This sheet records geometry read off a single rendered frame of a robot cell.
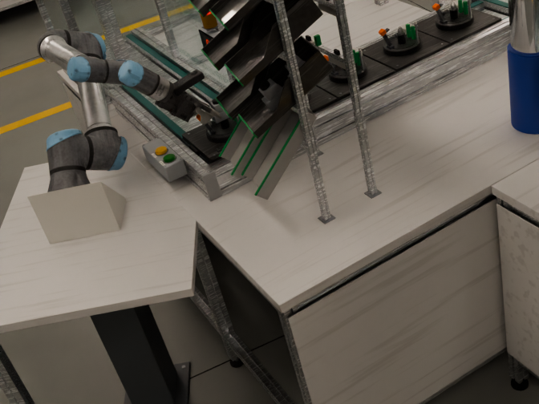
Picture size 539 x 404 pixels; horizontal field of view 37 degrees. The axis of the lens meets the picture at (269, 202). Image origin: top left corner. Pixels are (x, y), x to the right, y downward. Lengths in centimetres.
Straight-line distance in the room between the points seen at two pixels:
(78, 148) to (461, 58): 138
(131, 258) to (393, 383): 90
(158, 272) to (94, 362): 120
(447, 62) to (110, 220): 130
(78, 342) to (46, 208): 116
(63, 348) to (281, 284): 165
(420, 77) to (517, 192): 70
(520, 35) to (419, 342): 97
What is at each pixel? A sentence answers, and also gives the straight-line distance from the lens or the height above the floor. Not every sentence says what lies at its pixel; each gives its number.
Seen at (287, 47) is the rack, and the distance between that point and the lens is 210.
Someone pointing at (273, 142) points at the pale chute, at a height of 108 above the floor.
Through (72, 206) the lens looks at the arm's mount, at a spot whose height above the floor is 98.
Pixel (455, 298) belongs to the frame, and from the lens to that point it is 258.
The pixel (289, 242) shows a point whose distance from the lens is 234.
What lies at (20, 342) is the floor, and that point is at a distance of 381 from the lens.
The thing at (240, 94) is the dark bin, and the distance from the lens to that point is 240.
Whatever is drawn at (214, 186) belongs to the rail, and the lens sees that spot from 259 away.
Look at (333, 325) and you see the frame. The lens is 230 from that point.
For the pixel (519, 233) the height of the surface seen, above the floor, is 74.
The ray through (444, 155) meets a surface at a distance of 259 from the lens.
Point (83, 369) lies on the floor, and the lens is 352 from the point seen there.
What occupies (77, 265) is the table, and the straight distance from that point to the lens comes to 256.
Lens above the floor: 228
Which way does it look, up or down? 34 degrees down
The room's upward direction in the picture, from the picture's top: 15 degrees counter-clockwise
